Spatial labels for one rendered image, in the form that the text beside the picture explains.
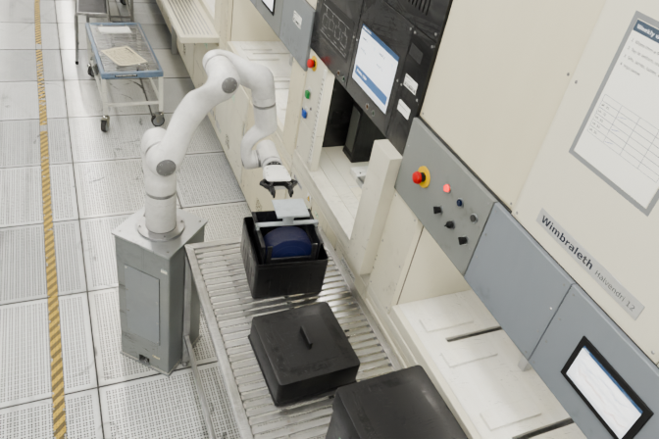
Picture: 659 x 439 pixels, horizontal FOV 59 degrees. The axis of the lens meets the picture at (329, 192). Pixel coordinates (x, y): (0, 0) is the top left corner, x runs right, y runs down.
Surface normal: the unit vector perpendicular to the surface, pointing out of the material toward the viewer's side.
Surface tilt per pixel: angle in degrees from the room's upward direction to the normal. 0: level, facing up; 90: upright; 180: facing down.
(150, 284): 90
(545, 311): 90
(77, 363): 0
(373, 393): 0
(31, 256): 0
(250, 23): 90
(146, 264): 90
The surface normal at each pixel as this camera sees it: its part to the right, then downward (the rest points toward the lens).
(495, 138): -0.91, 0.10
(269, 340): 0.16, -0.80
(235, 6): 0.37, 0.59
